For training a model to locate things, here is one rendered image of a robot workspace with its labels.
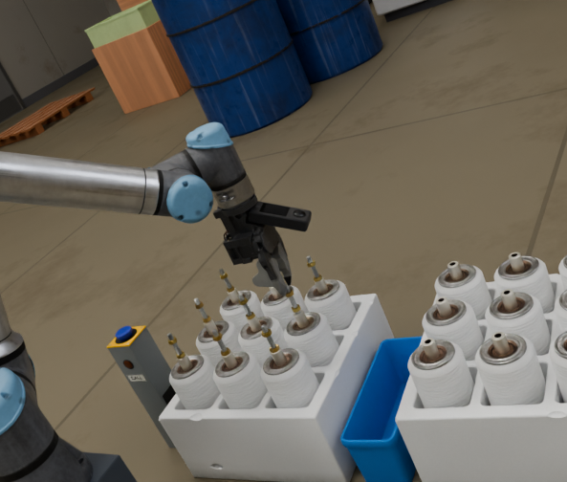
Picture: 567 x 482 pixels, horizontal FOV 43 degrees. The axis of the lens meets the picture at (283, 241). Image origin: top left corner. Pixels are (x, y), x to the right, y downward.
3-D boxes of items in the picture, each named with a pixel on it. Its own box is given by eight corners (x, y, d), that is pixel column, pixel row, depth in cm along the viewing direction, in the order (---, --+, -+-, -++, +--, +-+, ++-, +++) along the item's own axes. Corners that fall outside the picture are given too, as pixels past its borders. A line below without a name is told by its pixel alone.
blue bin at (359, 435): (413, 489, 131) (392, 442, 127) (359, 487, 137) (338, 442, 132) (447, 379, 154) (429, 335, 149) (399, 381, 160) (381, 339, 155)
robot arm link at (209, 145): (175, 137, 132) (215, 116, 134) (201, 188, 137) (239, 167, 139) (185, 142, 125) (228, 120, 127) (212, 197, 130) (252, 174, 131)
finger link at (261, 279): (264, 299, 144) (248, 258, 142) (290, 294, 142) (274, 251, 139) (259, 306, 142) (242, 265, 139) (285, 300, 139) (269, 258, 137)
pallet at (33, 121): (56, 109, 826) (52, 101, 822) (101, 95, 781) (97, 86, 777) (-15, 153, 746) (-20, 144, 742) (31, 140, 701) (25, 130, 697)
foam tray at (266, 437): (349, 486, 138) (315, 417, 131) (193, 477, 159) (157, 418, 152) (402, 354, 168) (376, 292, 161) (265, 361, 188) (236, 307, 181)
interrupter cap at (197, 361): (209, 354, 153) (207, 351, 152) (197, 377, 146) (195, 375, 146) (180, 360, 156) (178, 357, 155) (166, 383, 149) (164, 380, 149)
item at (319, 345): (337, 410, 148) (304, 342, 141) (305, 400, 156) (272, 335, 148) (364, 380, 153) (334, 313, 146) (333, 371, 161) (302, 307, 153)
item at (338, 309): (379, 341, 163) (351, 277, 156) (360, 369, 157) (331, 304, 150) (344, 339, 170) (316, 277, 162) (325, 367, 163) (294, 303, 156)
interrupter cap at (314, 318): (304, 339, 143) (303, 337, 142) (280, 334, 148) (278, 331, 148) (328, 317, 146) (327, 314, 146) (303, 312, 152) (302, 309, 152)
